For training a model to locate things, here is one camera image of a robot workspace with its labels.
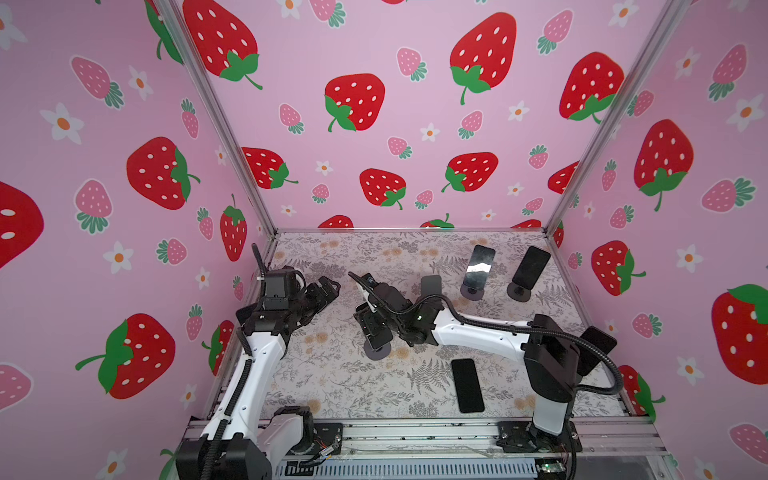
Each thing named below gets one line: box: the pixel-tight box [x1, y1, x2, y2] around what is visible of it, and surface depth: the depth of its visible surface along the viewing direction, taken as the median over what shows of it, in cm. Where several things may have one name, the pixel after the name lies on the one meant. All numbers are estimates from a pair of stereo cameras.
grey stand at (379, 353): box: [364, 340, 392, 361], surface depth 90 cm
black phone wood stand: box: [451, 358, 485, 413], surface depth 84 cm
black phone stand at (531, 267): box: [512, 246, 551, 290], surface depth 95 cm
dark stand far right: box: [507, 282, 532, 303], surface depth 104 cm
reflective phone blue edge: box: [463, 244, 496, 290], surface depth 98 cm
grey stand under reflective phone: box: [460, 284, 485, 301], surface depth 103 cm
